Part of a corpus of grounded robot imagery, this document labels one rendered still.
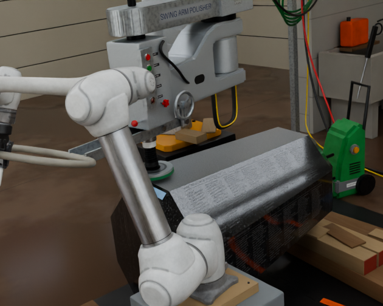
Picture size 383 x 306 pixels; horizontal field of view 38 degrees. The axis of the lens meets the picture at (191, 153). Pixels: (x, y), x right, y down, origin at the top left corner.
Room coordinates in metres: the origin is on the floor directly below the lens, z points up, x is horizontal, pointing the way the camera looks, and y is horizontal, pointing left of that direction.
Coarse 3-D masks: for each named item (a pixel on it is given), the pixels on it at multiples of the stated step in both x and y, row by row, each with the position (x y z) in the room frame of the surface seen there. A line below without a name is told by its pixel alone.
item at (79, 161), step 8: (0, 152) 1.99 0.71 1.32; (8, 152) 1.99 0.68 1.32; (32, 152) 2.41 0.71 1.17; (40, 152) 2.41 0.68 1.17; (48, 152) 2.41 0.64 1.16; (56, 152) 2.41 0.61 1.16; (64, 152) 2.40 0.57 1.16; (16, 160) 1.97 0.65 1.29; (24, 160) 1.97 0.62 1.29; (32, 160) 1.97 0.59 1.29; (40, 160) 1.98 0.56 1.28; (48, 160) 1.99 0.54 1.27; (56, 160) 2.00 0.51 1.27; (64, 160) 2.02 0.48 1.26; (72, 160) 2.05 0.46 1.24; (80, 160) 2.09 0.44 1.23; (88, 160) 2.14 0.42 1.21
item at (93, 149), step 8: (176, 120) 2.78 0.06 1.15; (184, 120) 2.79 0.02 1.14; (136, 128) 2.72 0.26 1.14; (160, 128) 2.69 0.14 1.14; (168, 128) 2.73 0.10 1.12; (136, 136) 2.56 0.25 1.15; (144, 136) 2.60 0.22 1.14; (152, 136) 2.64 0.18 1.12; (88, 144) 2.47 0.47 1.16; (96, 144) 2.51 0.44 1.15; (72, 152) 2.40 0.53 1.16; (80, 152) 2.44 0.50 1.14; (88, 152) 2.33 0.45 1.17; (96, 152) 2.36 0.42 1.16; (96, 160) 2.36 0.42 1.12
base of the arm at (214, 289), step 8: (216, 280) 1.67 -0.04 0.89; (224, 280) 1.70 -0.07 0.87; (232, 280) 1.72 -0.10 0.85; (200, 288) 1.66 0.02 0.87; (208, 288) 1.65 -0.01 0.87; (216, 288) 1.66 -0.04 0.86; (224, 288) 1.68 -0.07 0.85; (192, 296) 1.66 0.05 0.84; (200, 296) 1.64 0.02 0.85; (208, 296) 1.63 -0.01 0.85; (216, 296) 1.65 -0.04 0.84; (208, 304) 1.61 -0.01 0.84
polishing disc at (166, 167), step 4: (160, 160) 2.80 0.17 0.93; (144, 164) 2.77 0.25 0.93; (160, 164) 2.75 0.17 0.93; (164, 164) 2.74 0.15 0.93; (168, 164) 2.73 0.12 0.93; (160, 168) 2.68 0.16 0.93; (164, 168) 2.68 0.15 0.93; (168, 168) 2.67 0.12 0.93; (172, 168) 2.68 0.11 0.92; (148, 172) 2.64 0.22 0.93; (152, 172) 2.64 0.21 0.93; (156, 172) 2.63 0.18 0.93; (160, 172) 2.63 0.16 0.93; (164, 172) 2.62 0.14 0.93; (168, 172) 2.64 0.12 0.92; (152, 176) 2.60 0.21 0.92; (156, 176) 2.60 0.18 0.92
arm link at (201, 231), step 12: (192, 216) 1.75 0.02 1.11; (204, 216) 1.74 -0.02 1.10; (180, 228) 1.70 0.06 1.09; (192, 228) 1.67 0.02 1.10; (204, 228) 1.67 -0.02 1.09; (216, 228) 1.70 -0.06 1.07; (192, 240) 1.65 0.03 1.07; (204, 240) 1.65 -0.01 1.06; (216, 240) 1.68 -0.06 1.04; (204, 252) 1.62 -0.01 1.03; (216, 252) 1.66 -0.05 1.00; (216, 264) 1.66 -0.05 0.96; (216, 276) 1.67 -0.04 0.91
